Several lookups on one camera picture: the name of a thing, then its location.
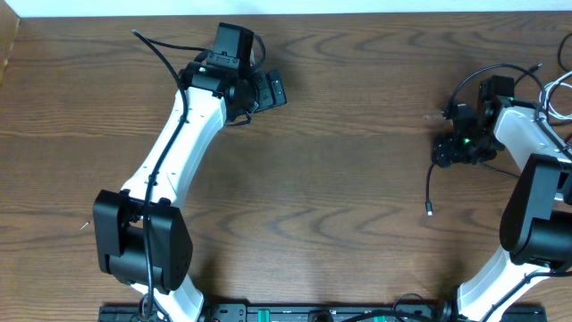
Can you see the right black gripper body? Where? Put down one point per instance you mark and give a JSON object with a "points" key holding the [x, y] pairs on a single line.
{"points": [[472, 145]]}

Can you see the small metal screw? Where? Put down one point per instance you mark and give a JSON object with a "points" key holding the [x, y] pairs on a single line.
{"points": [[84, 226]]}

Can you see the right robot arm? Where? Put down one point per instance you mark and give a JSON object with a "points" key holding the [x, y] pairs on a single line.
{"points": [[535, 237]]}

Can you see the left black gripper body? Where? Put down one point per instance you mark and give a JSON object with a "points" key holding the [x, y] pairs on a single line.
{"points": [[258, 95]]}

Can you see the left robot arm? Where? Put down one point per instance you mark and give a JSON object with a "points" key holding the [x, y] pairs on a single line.
{"points": [[142, 239]]}

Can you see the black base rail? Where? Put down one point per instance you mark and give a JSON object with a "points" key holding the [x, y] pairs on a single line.
{"points": [[236, 312]]}

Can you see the cardboard panel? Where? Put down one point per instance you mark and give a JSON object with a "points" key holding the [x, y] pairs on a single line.
{"points": [[9, 24]]}

